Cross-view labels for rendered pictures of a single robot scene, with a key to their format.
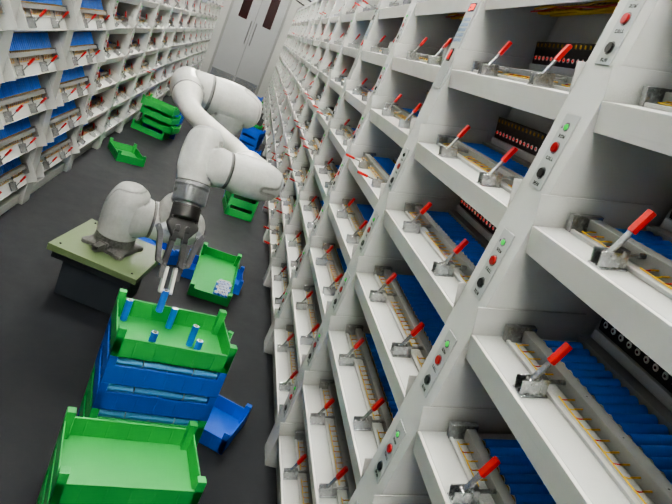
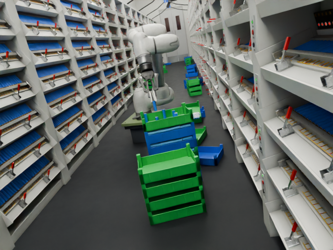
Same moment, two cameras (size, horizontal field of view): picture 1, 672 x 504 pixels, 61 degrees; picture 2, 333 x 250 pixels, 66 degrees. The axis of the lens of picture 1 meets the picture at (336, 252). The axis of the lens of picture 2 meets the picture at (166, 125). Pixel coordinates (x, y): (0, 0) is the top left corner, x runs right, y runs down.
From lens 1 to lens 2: 46 cm
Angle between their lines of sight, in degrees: 21
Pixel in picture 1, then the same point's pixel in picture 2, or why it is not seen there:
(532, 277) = not seen: outside the picture
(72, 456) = (145, 170)
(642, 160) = not seen: outside the picture
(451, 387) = (262, 36)
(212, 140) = (141, 35)
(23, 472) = (139, 194)
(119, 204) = (137, 97)
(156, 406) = (173, 147)
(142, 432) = (169, 155)
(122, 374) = (152, 138)
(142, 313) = (153, 118)
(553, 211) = not seen: outside the picture
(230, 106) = (152, 32)
